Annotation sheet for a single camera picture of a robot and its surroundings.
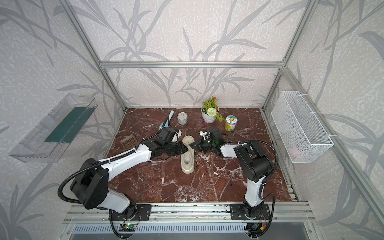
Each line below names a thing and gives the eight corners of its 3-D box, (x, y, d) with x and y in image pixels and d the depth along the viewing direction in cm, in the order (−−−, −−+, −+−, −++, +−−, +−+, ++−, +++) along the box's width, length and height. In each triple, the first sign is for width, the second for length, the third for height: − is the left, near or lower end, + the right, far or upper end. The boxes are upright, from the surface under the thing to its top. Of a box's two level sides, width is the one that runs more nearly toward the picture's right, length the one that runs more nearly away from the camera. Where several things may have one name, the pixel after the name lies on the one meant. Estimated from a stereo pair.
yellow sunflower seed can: (225, 131, 109) (226, 123, 102) (224, 122, 114) (225, 114, 107) (236, 131, 109) (238, 123, 102) (234, 122, 114) (236, 114, 107)
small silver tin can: (178, 125, 112) (177, 119, 107) (179, 117, 117) (178, 112, 112) (187, 125, 112) (186, 119, 107) (187, 117, 117) (187, 112, 112)
